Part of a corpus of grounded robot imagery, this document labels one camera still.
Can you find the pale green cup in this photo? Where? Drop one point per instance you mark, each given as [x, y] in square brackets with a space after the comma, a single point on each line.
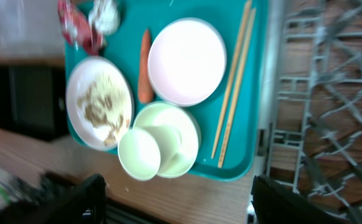
[145, 151]

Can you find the left wooden chopstick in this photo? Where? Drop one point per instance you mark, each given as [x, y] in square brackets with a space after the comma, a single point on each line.
[231, 75]

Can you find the crumpled white tissue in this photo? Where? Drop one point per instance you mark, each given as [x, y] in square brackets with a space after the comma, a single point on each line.
[104, 16]

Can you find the orange carrot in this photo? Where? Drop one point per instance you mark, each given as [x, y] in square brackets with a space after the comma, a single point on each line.
[145, 91]

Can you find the teal serving tray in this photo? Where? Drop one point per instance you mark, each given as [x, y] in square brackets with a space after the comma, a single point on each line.
[123, 49]

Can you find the black plastic tray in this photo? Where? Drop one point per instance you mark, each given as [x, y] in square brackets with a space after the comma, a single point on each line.
[32, 101]

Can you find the clear plastic storage bin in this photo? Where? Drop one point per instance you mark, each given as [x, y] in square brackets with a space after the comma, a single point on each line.
[30, 28]

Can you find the grey dishwasher rack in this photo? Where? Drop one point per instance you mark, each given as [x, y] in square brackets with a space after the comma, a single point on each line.
[313, 103]

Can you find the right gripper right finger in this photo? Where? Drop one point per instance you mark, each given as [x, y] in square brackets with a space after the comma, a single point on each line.
[274, 204]

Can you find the white plate with food scraps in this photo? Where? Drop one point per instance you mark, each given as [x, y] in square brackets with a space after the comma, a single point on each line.
[99, 103]

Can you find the right wooden chopstick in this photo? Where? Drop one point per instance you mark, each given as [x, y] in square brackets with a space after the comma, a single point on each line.
[237, 86]

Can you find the wooden chopstick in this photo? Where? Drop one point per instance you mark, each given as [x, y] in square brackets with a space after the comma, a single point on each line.
[237, 86]
[231, 75]

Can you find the pale green bowl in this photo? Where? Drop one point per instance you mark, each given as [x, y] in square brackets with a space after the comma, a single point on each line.
[160, 114]

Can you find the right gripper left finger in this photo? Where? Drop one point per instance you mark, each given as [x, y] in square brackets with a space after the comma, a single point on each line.
[57, 200]

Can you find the red snack wrapper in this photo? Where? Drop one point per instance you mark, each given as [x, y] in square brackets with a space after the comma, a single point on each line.
[76, 29]

